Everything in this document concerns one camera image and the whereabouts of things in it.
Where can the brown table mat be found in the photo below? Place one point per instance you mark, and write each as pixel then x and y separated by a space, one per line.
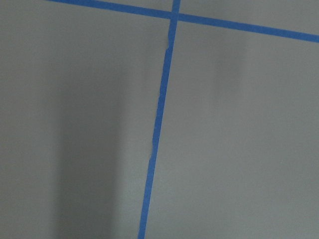
pixel 159 119

